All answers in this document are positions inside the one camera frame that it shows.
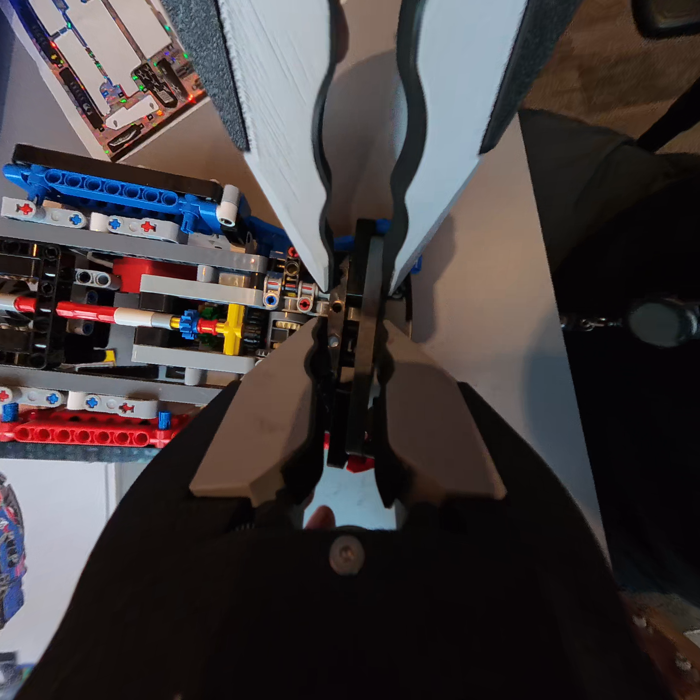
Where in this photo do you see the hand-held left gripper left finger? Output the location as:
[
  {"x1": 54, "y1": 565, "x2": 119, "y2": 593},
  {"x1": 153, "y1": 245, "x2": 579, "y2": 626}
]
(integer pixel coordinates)
[{"x1": 190, "y1": 323, "x2": 329, "y2": 506}]

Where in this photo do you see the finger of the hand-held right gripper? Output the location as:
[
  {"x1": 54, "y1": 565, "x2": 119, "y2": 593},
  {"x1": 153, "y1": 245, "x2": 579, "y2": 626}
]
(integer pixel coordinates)
[
  {"x1": 389, "y1": 0, "x2": 532, "y2": 283},
  {"x1": 217, "y1": 0, "x2": 350, "y2": 283}
]

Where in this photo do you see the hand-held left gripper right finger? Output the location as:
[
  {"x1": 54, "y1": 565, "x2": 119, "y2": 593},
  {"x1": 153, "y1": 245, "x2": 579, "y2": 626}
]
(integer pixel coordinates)
[{"x1": 372, "y1": 326, "x2": 506, "y2": 506}]

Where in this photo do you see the small toy brick assembly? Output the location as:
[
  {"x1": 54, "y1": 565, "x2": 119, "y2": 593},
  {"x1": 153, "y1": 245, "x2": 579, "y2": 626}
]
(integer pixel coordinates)
[{"x1": 326, "y1": 219, "x2": 394, "y2": 471}]

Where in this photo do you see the red black toy race car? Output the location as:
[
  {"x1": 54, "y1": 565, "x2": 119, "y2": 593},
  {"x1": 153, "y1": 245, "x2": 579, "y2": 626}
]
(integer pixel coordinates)
[{"x1": 0, "y1": 143, "x2": 416, "y2": 449}]

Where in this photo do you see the grey desk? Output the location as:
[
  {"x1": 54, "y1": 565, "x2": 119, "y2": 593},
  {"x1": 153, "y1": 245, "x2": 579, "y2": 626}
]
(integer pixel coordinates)
[{"x1": 0, "y1": 0, "x2": 613, "y2": 657}]

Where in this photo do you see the holographic sticker sheet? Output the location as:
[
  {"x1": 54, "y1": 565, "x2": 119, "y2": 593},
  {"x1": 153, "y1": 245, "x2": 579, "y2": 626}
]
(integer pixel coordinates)
[{"x1": 11, "y1": 0, "x2": 209, "y2": 163}]

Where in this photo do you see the person's black clothing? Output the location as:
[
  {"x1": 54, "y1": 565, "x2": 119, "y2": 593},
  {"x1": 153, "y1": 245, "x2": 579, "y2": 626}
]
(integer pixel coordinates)
[{"x1": 520, "y1": 104, "x2": 700, "y2": 613}]

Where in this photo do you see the open instruction booklet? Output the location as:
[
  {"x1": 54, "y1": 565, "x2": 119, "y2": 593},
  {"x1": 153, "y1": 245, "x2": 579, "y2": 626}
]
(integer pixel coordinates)
[{"x1": 0, "y1": 454, "x2": 123, "y2": 662}]

